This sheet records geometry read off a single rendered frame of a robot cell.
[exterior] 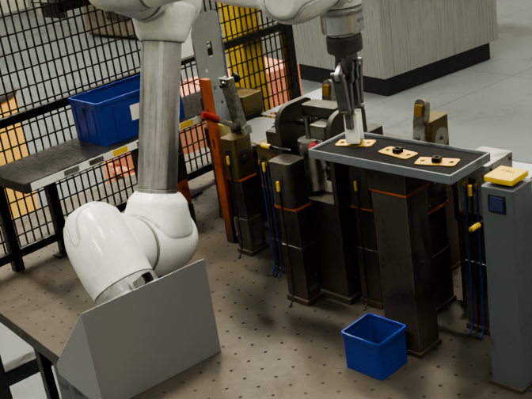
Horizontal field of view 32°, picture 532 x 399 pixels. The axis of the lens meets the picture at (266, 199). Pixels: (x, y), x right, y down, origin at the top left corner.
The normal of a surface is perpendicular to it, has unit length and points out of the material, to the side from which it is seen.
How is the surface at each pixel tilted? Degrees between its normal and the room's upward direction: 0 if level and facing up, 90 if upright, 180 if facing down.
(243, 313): 0
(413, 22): 90
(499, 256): 90
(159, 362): 90
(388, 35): 90
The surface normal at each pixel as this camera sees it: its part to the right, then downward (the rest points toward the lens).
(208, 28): 0.70, 0.18
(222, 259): -0.14, -0.92
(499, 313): -0.70, 0.36
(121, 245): 0.40, -0.49
